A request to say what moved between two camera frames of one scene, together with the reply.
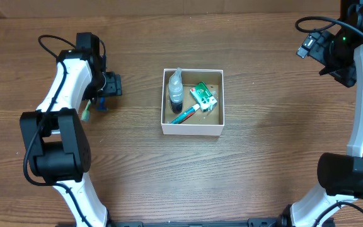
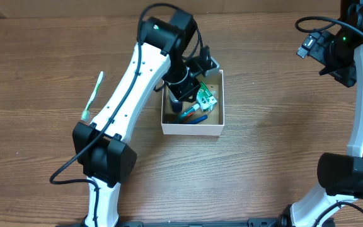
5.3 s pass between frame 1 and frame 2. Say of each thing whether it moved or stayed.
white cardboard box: stayed
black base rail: stayed
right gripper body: stayed
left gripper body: moved
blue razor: moved
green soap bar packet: stayed
